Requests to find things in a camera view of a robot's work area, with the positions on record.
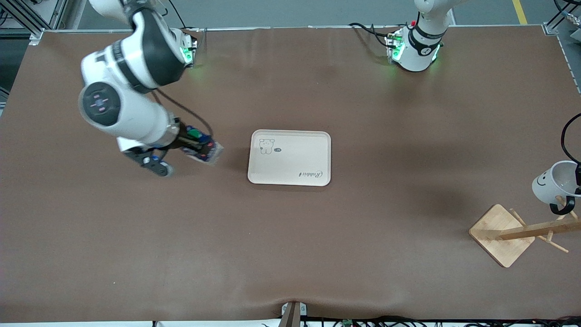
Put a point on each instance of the beige plastic tray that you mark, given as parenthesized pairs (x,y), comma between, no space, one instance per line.
(290,159)

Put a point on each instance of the blue milk carton green cap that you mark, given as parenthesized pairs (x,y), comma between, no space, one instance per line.
(209,152)

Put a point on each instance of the brown table mat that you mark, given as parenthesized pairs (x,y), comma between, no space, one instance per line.
(317,250)

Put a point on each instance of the wooden mug tree stand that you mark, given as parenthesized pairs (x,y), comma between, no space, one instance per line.
(501,236)

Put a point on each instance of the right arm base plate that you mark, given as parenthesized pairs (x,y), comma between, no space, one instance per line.
(190,50)

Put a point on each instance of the aluminium frame profile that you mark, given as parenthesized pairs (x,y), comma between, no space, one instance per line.
(556,25)
(32,18)

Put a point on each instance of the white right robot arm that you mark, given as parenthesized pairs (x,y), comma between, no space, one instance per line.
(131,81)

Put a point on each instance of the small green connector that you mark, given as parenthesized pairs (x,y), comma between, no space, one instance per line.
(347,323)

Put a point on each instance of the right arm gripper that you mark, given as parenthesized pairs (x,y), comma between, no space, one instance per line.
(183,138)

